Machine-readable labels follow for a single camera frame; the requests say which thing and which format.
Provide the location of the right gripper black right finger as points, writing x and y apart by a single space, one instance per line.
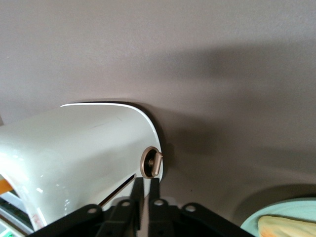
155 190

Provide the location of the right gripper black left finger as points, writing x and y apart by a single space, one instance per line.
138 190

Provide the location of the white two-slot toaster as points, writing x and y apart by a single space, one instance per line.
74 153

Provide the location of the pale green round plate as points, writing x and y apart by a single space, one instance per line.
249 222

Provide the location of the triangular golden pastry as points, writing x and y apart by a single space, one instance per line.
284 225

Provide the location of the brown table mat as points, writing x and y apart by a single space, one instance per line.
172 49

